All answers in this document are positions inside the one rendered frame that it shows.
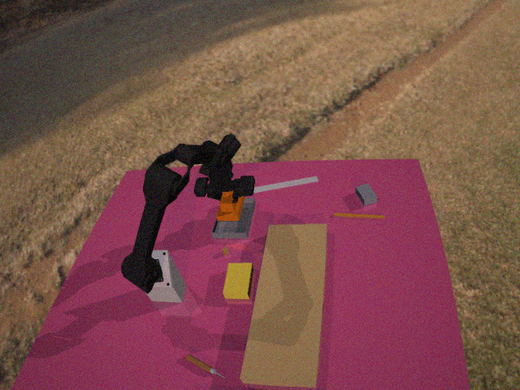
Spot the grey flat bar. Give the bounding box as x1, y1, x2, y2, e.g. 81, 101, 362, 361
253, 176, 319, 193

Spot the tan wooden panel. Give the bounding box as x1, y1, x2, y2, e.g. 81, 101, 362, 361
240, 223, 327, 388

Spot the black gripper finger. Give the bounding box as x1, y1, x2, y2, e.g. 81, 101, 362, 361
207, 192, 223, 201
232, 190, 242, 202

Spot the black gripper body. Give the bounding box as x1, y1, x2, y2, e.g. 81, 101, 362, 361
194, 166, 255, 197

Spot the awl with orange handle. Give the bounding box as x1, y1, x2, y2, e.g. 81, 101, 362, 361
186, 354, 225, 378

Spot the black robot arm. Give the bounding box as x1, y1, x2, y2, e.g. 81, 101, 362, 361
121, 133, 241, 293

